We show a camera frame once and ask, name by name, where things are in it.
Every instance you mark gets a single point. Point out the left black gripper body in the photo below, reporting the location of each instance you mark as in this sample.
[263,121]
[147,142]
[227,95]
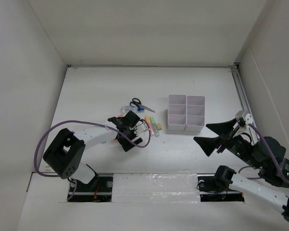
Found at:
[123,140]

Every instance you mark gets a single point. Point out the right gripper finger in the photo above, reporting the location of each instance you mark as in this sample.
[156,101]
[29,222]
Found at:
[208,145]
[223,128]

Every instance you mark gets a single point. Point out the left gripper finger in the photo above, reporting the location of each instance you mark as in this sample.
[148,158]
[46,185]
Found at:
[126,145]
[115,120]

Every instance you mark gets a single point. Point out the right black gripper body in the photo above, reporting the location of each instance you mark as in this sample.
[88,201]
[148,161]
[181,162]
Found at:
[236,145]

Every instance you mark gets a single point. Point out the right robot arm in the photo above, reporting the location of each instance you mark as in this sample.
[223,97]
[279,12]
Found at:
[267,156]

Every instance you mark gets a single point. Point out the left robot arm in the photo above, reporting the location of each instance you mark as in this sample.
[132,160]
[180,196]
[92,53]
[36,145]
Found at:
[65,152]

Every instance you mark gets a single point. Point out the clear glue bottle blue cap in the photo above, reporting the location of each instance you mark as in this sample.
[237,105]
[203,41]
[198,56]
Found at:
[126,109]

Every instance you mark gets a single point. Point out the orange highlighter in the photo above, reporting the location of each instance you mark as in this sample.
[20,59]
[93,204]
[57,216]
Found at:
[147,119]

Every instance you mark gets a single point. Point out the green highlighter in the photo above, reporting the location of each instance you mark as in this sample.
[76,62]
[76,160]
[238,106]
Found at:
[156,131]

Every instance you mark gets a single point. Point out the right white organizer box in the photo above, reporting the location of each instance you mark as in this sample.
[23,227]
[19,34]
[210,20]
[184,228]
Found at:
[195,113]

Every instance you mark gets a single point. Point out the white organizer box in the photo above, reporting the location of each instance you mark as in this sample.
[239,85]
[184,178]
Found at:
[176,114]
[195,113]

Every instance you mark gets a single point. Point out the left white organizer box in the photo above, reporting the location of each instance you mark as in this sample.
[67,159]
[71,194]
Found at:
[176,114]

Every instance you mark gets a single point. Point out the white taped panel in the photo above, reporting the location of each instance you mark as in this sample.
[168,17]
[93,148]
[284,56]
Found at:
[155,188]

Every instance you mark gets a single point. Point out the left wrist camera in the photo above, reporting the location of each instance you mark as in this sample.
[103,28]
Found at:
[139,131]

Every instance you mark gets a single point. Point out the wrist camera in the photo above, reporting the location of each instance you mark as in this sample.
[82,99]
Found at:
[243,119]
[139,131]

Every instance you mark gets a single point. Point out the black handled scissors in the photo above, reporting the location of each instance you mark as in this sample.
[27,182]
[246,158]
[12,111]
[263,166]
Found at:
[136,102]

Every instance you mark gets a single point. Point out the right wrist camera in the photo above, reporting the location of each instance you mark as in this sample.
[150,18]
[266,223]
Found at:
[243,119]

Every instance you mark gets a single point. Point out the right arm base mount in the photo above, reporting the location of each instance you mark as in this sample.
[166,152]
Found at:
[221,195]

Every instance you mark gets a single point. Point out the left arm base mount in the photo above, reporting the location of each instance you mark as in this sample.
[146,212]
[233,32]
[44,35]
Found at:
[101,193]

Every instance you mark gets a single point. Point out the aluminium rail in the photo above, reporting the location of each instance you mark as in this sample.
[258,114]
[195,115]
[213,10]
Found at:
[240,90]

